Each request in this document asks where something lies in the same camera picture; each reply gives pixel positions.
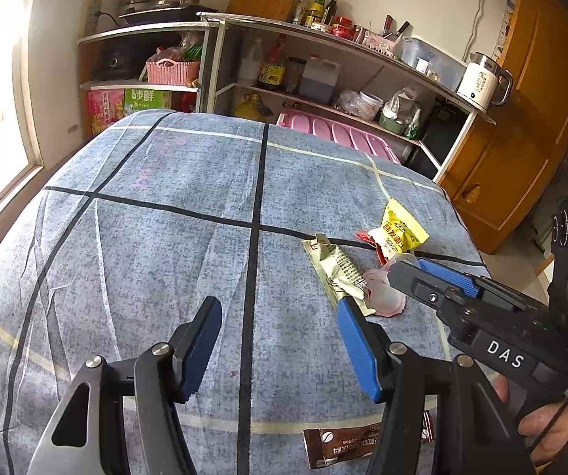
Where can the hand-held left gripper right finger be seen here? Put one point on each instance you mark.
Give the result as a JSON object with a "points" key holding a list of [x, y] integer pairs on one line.
{"points": [[358, 351]]}

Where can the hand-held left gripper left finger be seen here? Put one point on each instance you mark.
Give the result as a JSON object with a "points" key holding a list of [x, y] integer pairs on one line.
{"points": [[200, 351]]}

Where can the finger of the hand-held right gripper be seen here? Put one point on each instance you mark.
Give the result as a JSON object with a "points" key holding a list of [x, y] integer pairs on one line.
{"points": [[454, 279], [422, 289]]}

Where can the beige green snack wrapper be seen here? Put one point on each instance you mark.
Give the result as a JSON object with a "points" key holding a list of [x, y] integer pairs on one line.
{"points": [[336, 267]]}

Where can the person's right hand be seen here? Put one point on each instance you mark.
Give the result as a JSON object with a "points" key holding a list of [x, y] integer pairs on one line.
{"points": [[546, 430]]}

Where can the yellow seasoning packet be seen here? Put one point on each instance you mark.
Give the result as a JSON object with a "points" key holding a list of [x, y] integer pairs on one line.
{"points": [[402, 227]]}

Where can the small red sachet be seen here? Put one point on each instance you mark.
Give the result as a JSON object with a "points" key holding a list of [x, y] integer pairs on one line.
{"points": [[365, 238]]}

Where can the brown coffee sachet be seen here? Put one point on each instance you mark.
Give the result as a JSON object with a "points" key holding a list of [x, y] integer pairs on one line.
{"points": [[338, 448]]}

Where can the wooden wardrobe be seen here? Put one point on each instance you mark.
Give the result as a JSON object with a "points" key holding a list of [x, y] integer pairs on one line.
{"points": [[526, 158]]}

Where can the small green bottle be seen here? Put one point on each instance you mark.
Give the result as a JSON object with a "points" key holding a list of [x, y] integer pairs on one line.
{"points": [[415, 126]]}

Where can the green bowl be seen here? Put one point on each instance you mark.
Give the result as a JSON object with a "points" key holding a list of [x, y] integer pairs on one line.
{"points": [[392, 123]]}

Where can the pink storage box lid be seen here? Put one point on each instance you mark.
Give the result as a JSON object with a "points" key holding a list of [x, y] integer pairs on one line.
{"points": [[338, 131]]}

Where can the white plastic bag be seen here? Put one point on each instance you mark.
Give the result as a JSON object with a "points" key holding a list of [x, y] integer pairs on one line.
{"points": [[401, 104]]}

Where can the white plastic tub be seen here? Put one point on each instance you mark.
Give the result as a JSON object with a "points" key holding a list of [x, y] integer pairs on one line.
{"points": [[370, 105]]}

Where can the white electric kettle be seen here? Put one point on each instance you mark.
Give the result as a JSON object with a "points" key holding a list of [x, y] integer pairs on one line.
{"points": [[477, 84]]}

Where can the crumpled clear plastic bag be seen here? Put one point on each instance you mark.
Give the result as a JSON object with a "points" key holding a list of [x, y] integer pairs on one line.
{"points": [[349, 103]]}

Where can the clear storage box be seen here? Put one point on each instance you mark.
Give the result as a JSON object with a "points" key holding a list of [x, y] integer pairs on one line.
{"points": [[437, 62]]}

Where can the white plastic jug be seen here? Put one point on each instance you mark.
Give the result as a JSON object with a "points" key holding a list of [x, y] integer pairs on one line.
{"points": [[316, 84]]}

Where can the pink utensil holder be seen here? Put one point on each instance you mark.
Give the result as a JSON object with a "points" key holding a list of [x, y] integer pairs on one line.
{"points": [[380, 43]]}

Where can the dark glass jar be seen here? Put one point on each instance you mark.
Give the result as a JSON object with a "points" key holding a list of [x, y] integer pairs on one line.
{"points": [[294, 76]]}

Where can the yellow oil bottle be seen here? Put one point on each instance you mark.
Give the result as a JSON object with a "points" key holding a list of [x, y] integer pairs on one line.
{"points": [[252, 108]]}

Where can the green cardboard box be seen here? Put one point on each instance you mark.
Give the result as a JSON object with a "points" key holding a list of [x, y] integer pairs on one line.
{"points": [[148, 101]]}

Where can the pink cardboard box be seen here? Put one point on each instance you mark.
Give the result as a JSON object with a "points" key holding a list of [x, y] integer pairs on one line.
{"points": [[103, 111]]}

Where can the red capped soy sauce bottle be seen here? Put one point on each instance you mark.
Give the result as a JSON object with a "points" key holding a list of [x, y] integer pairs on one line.
{"points": [[271, 72]]}

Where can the red jar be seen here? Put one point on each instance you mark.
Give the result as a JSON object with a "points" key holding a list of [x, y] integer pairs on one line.
{"points": [[342, 27]]}

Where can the pink woven basket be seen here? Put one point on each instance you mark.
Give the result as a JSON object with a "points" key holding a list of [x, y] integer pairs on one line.
{"points": [[170, 73]]}

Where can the clear plastic bottle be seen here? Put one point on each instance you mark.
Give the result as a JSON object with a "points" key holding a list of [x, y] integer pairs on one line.
{"points": [[249, 67]]}

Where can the wide white shelf unit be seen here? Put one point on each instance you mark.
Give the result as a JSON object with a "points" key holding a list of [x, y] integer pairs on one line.
{"points": [[216, 69]]}

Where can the dark sauce bottle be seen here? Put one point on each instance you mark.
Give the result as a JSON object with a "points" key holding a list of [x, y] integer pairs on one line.
{"points": [[331, 10]]}

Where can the green bottle yellow cap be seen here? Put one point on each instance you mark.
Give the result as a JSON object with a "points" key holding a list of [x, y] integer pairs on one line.
{"points": [[316, 10]]}

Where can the black appliance with knob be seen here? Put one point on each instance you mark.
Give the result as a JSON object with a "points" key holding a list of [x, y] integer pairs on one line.
{"points": [[113, 62]]}

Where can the small clear glass bottle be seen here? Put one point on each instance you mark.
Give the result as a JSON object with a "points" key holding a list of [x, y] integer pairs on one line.
{"points": [[301, 12]]}

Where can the narrow white shelf unit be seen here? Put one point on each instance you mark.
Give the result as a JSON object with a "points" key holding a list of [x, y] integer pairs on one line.
{"points": [[140, 30]]}

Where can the black induction cooker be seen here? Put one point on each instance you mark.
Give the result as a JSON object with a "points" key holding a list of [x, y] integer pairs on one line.
{"points": [[165, 16]]}

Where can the steel pan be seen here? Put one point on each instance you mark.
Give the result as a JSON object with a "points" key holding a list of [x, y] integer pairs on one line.
{"points": [[133, 2]]}

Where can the wall power strip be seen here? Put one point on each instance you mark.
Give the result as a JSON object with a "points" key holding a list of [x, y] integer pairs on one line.
{"points": [[92, 15]]}

